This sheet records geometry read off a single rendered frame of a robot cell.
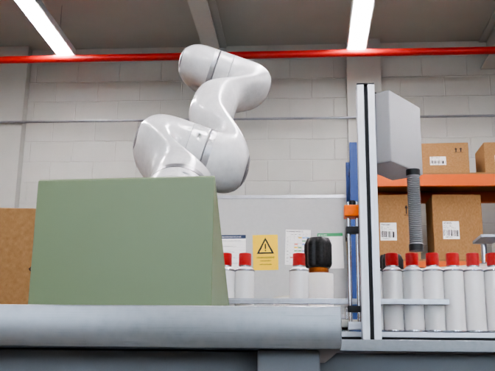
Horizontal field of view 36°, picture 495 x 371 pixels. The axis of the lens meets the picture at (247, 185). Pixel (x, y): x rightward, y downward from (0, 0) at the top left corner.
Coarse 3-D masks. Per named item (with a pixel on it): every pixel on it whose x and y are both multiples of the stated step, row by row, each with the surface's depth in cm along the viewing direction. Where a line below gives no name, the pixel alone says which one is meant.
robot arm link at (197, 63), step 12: (192, 48) 181; (204, 48) 181; (180, 60) 181; (192, 60) 179; (204, 60) 179; (216, 60) 179; (180, 72) 183; (192, 72) 180; (204, 72) 179; (192, 84) 184
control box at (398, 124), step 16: (384, 96) 192; (384, 112) 191; (400, 112) 195; (416, 112) 202; (384, 128) 190; (400, 128) 193; (416, 128) 201; (384, 144) 189; (400, 144) 192; (416, 144) 199; (384, 160) 188; (400, 160) 191; (416, 160) 198; (384, 176) 201; (400, 176) 201
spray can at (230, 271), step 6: (228, 252) 202; (228, 258) 201; (228, 264) 201; (228, 270) 200; (234, 270) 201; (228, 276) 199; (234, 276) 201; (228, 282) 199; (234, 282) 201; (228, 288) 198; (234, 288) 200; (228, 294) 198; (234, 294) 200
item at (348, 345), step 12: (348, 348) 131; (360, 348) 131; (372, 348) 131; (384, 348) 131; (396, 348) 131; (408, 348) 131; (420, 348) 130; (432, 348) 130; (444, 348) 130; (456, 348) 130; (468, 348) 130; (480, 348) 130; (492, 348) 130
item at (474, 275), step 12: (468, 264) 196; (468, 276) 195; (480, 276) 194; (468, 288) 194; (480, 288) 193; (468, 300) 194; (480, 300) 193; (468, 312) 193; (480, 312) 192; (468, 324) 192; (480, 324) 191
